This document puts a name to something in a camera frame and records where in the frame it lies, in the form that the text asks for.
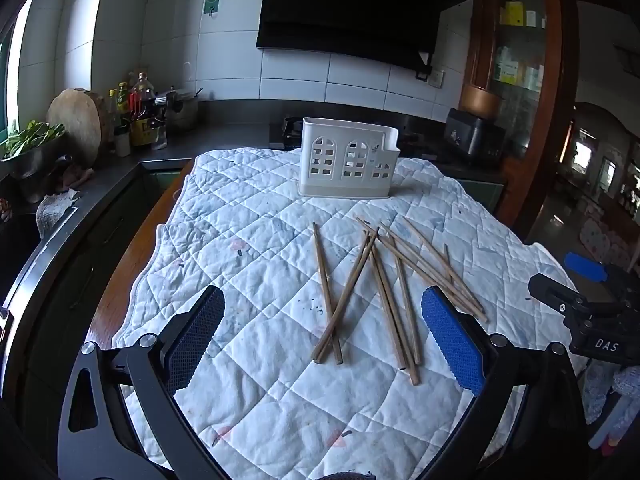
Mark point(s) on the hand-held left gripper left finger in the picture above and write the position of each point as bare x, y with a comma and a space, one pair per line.
197, 340

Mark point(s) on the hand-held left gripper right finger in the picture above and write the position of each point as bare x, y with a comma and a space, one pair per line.
452, 340

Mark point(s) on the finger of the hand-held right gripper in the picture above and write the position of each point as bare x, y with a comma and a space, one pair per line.
550, 292
585, 266

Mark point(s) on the pile of wooden chopsticks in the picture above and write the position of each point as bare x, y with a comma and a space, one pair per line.
327, 292

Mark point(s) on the white plastic utensil holder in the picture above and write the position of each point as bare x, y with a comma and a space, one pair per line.
350, 180

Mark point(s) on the person's right hand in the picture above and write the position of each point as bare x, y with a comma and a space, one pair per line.
625, 385

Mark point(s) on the pale play fence panel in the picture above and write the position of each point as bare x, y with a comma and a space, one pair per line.
602, 245

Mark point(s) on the white quilted cloth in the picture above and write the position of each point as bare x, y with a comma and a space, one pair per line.
250, 260

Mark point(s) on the wooden glass-door cabinet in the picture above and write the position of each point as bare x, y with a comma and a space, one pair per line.
550, 110

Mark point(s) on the black kitchen appliance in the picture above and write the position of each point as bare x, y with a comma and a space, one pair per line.
472, 137

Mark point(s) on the dark kitchen counter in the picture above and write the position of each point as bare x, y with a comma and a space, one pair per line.
115, 175

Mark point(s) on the white rag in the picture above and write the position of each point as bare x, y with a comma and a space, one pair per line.
55, 210

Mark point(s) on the copper pot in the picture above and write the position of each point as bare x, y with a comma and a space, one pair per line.
480, 102

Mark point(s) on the silver pouch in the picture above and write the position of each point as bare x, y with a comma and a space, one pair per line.
159, 136

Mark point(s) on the white jar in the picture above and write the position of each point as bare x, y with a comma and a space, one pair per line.
122, 141

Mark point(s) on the yellow-green box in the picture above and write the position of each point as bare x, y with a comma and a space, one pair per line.
509, 66

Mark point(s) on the metal cooking pot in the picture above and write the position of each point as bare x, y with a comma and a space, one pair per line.
182, 110

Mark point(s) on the metal bowl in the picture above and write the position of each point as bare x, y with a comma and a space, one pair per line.
35, 160

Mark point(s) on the round wooden cutting board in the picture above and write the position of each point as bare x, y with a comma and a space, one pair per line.
75, 120

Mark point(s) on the green leafy vegetables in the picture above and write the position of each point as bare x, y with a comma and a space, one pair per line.
35, 135

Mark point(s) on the yellow box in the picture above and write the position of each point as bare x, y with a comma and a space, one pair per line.
512, 13

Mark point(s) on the window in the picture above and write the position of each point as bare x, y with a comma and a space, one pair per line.
15, 70

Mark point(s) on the black range hood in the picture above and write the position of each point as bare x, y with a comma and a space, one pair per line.
350, 10

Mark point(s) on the wall socket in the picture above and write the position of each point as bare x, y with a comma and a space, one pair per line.
436, 79

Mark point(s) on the green wall sign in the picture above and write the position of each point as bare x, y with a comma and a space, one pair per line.
212, 2

